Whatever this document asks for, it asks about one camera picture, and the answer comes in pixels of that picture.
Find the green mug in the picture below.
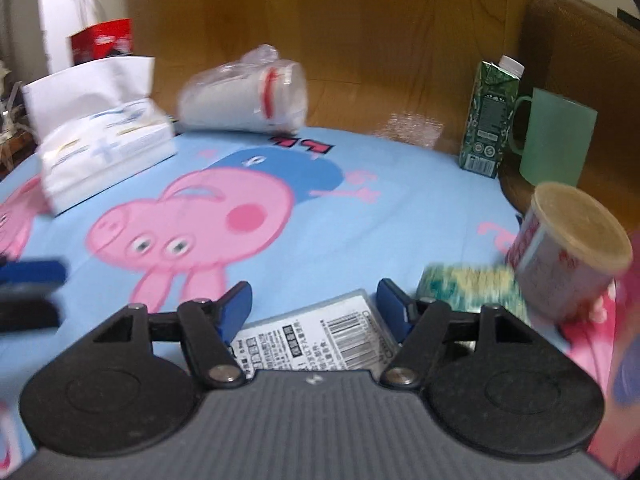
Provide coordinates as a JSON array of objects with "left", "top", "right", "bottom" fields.
[{"left": 507, "top": 87, "right": 599, "bottom": 192}]

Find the wooden headboard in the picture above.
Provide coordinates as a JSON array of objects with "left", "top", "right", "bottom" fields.
[{"left": 120, "top": 0, "right": 576, "bottom": 157}]

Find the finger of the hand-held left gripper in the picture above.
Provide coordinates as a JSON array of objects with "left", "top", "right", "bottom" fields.
[{"left": 0, "top": 257, "right": 69, "bottom": 333}]

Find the pink printed cloth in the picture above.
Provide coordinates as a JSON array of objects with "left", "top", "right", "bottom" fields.
[{"left": 562, "top": 230, "right": 640, "bottom": 478}]

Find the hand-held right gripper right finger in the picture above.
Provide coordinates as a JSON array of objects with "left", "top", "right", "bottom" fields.
[{"left": 376, "top": 278, "right": 531, "bottom": 389}]

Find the green drink carton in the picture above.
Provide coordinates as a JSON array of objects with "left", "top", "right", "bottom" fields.
[{"left": 459, "top": 55, "right": 524, "bottom": 179}]

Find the paper cup stack in plastic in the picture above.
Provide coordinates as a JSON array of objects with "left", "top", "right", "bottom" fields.
[{"left": 177, "top": 45, "right": 308, "bottom": 135}]

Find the clear plastic wrap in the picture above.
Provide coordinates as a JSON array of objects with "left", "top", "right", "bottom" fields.
[{"left": 384, "top": 109, "right": 447, "bottom": 147}]

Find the red cereal box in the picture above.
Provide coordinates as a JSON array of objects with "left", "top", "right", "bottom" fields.
[{"left": 69, "top": 18, "right": 135, "bottom": 67}]

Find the white tissue pack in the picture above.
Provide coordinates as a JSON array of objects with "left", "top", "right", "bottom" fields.
[{"left": 22, "top": 56, "right": 177, "bottom": 217}]

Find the red white lidded cup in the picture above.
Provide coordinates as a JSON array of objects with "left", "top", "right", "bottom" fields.
[{"left": 507, "top": 182, "right": 634, "bottom": 322}]

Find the cartoon pig printed blanket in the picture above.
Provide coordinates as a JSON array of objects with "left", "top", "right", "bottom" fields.
[{"left": 0, "top": 125, "right": 640, "bottom": 480}]

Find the green patterned packet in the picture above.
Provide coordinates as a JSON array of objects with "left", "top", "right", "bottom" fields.
[{"left": 417, "top": 262, "right": 532, "bottom": 322}]

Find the clear packet with barcode label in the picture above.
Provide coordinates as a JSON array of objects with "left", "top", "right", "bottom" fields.
[{"left": 227, "top": 288, "right": 401, "bottom": 382}]

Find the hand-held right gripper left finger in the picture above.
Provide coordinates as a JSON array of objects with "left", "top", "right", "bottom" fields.
[{"left": 92, "top": 281, "right": 252, "bottom": 389}]

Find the brown wooden chair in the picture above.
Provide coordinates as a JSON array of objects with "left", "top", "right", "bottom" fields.
[{"left": 500, "top": 0, "right": 640, "bottom": 223}]

